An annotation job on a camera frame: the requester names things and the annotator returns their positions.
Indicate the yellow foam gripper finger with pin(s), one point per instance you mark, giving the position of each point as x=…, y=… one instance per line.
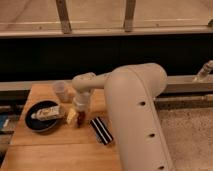
x=72, y=117

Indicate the beige gripper wrist block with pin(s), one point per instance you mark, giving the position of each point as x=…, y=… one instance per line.
x=81, y=102

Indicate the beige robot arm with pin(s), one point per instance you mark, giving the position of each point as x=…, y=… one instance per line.
x=129, y=96

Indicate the white ceramic cup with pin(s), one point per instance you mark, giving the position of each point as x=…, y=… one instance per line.
x=62, y=90

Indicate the black round pan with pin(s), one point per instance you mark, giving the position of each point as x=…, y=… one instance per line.
x=38, y=125

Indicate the black white striped block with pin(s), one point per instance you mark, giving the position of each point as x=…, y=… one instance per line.
x=101, y=130

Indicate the white fixture on ledge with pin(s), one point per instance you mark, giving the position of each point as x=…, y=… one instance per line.
x=204, y=71

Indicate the grey metal window post left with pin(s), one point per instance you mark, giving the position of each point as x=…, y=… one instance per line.
x=63, y=16

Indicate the grey metal window post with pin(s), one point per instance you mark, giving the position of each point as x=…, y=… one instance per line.
x=63, y=16
x=129, y=15

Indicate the grey metal window post right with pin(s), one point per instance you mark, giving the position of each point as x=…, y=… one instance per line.
x=129, y=15

